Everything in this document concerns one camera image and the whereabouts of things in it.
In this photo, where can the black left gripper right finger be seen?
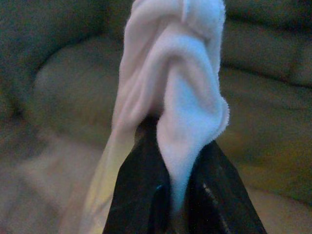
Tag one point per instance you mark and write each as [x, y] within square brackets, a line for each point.
[219, 192]

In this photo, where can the white shirt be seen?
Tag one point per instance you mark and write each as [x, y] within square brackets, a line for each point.
[175, 85]

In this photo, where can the green leather sofa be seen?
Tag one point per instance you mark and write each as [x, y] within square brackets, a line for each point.
[61, 73]

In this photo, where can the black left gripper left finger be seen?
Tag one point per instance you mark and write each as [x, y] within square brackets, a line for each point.
[141, 185]

